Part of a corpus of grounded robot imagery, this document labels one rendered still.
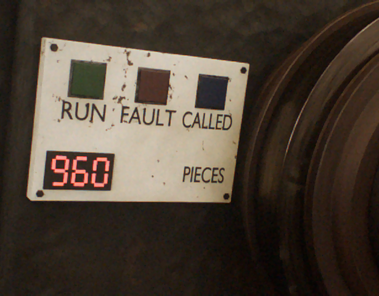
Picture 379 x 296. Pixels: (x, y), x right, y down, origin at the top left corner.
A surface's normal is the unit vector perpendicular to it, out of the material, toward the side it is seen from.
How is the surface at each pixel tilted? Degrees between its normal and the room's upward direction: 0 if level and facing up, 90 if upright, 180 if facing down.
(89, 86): 90
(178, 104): 90
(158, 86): 90
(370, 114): 64
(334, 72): 90
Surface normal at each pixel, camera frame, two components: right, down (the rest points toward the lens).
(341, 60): 0.45, 0.18
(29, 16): -0.88, -0.05
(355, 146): -0.51, -0.24
